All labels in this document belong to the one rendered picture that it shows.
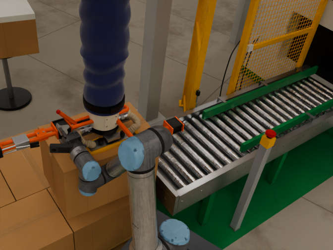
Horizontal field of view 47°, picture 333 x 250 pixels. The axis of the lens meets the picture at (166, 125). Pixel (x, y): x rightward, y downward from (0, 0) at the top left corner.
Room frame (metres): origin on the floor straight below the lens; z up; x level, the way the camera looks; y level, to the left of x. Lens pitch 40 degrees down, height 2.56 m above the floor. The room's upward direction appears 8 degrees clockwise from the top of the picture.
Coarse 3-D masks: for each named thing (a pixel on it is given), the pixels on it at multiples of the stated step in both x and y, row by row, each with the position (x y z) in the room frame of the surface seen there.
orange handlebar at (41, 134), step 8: (120, 112) 1.67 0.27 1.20; (80, 120) 1.55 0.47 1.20; (40, 128) 1.43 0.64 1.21; (48, 128) 1.44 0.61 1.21; (72, 128) 1.48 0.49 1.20; (168, 128) 1.59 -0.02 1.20; (32, 136) 1.38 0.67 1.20; (40, 136) 1.37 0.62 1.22; (48, 136) 1.39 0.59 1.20; (128, 136) 1.49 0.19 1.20
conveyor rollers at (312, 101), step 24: (264, 96) 3.02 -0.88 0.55; (288, 96) 3.11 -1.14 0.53; (312, 96) 3.14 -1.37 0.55; (192, 120) 2.52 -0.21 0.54; (216, 120) 2.57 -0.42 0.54; (240, 120) 2.61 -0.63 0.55; (264, 120) 2.65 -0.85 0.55; (192, 144) 2.23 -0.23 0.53; (168, 168) 1.91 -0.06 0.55; (192, 168) 1.96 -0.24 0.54
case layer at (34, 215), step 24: (0, 168) 1.69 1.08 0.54; (24, 168) 1.72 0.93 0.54; (0, 192) 1.49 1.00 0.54; (24, 192) 1.52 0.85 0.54; (48, 192) 1.55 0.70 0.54; (0, 216) 1.32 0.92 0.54; (24, 216) 1.34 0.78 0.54; (48, 216) 1.37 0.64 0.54; (96, 216) 1.42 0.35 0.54; (120, 216) 1.51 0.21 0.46; (0, 240) 1.16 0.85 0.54; (24, 240) 1.18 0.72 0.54; (48, 240) 1.21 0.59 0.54; (72, 240) 1.28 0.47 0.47; (96, 240) 1.39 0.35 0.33; (120, 240) 1.51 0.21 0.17
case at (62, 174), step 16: (144, 128) 1.72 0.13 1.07; (48, 144) 1.46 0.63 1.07; (48, 160) 1.48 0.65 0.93; (64, 160) 1.36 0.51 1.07; (96, 160) 1.40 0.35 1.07; (48, 176) 1.51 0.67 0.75; (64, 176) 1.28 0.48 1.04; (64, 192) 1.28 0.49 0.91; (96, 192) 1.39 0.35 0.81; (112, 192) 1.45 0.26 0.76; (128, 192) 1.52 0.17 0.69; (64, 208) 1.30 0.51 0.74; (80, 208) 1.33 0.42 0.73
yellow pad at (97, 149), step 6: (120, 132) 1.60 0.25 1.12; (138, 132) 1.65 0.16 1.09; (96, 138) 1.55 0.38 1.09; (102, 138) 1.53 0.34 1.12; (120, 138) 1.57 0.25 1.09; (126, 138) 1.58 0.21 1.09; (96, 144) 1.50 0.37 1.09; (102, 144) 1.50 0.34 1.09; (108, 144) 1.51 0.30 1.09; (114, 144) 1.52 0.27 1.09; (90, 150) 1.45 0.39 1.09; (96, 150) 1.46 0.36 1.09; (102, 150) 1.47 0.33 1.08
